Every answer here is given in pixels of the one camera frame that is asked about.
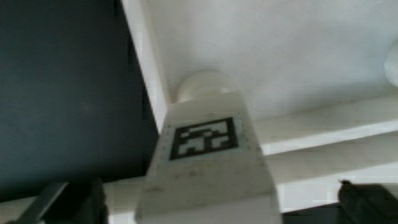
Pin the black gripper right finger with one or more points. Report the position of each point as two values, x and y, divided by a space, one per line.
366 206

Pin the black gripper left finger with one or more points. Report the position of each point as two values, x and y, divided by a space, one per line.
69 204

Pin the white square tabletop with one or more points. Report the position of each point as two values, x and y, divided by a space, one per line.
299 49

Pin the white U-shaped obstacle fence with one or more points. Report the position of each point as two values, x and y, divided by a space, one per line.
308 171

